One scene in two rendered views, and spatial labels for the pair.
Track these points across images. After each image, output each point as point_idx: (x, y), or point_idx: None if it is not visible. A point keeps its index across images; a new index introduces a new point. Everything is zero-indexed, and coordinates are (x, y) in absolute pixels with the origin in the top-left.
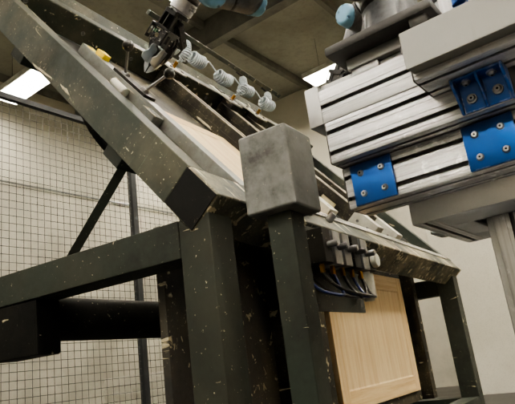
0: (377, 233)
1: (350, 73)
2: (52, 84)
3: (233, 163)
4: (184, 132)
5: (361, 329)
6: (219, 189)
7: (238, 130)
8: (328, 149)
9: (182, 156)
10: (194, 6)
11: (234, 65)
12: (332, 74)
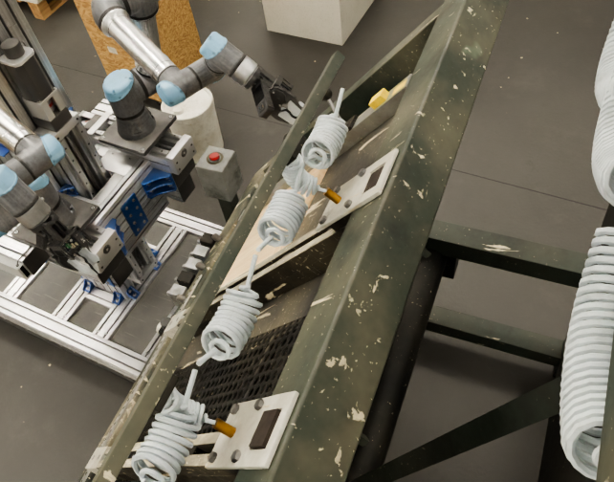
0: (110, 430)
1: (163, 135)
2: None
3: (252, 247)
4: (282, 180)
5: None
6: (254, 175)
7: (237, 289)
8: (193, 160)
9: (272, 159)
10: (232, 75)
11: (176, 331)
12: (78, 230)
